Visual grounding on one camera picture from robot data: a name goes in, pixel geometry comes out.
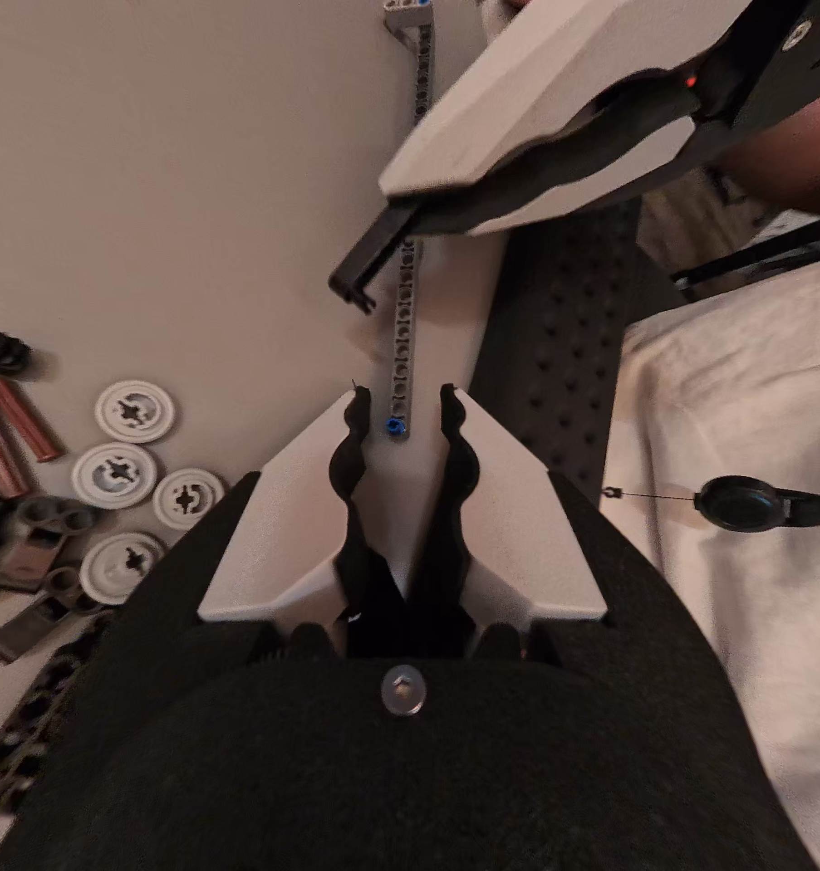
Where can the pile of black grey parts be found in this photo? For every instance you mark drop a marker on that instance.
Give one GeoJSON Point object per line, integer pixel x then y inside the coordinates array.
{"type": "Point", "coordinates": [117, 469]}

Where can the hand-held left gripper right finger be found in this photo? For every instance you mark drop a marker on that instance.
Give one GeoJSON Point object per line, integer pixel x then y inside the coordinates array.
{"type": "Point", "coordinates": [532, 544]}

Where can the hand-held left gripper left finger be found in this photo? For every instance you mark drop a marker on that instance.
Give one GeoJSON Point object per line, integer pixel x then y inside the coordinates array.
{"type": "Point", "coordinates": [273, 544]}

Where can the black badge reel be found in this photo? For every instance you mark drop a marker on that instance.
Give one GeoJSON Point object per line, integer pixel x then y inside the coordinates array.
{"type": "Point", "coordinates": [743, 503]}

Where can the blue lego pin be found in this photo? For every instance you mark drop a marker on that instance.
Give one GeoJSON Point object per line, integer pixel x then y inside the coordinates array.
{"type": "Point", "coordinates": [394, 427]}

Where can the black lego beam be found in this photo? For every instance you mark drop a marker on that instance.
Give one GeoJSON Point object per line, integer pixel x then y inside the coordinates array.
{"type": "Point", "coordinates": [376, 245]}

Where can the long dark grey lego beam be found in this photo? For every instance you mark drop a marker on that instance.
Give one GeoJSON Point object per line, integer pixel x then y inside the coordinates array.
{"type": "Point", "coordinates": [404, 340]}

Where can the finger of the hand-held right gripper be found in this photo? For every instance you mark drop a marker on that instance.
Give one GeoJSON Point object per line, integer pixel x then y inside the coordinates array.
{"type": "Point", "coordinates": [573, 190]}
{"type": "Point", "coordinates": [553, 61]}

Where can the black perforated panel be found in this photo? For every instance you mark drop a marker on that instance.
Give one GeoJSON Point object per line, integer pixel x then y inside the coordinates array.
{"type": "Point", "coordinates": [553, 340]}

